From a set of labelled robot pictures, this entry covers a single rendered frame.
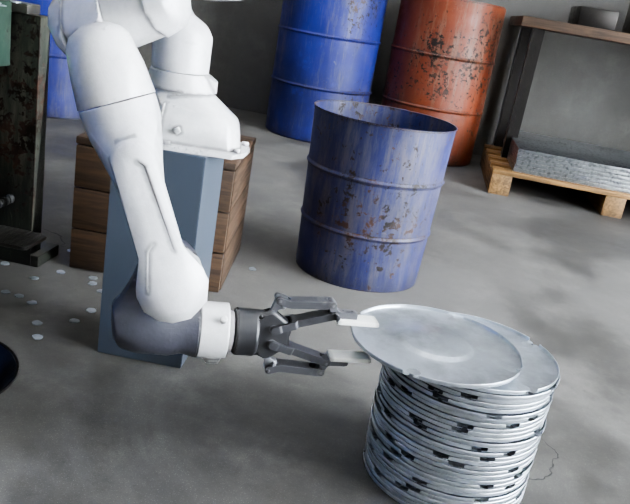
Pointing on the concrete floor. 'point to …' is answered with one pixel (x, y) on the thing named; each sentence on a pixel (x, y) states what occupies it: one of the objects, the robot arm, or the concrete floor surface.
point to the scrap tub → (370, 194)
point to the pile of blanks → (452, 441)
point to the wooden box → (230, 188)
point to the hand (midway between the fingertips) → (355, 338)
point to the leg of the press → (17, 137)
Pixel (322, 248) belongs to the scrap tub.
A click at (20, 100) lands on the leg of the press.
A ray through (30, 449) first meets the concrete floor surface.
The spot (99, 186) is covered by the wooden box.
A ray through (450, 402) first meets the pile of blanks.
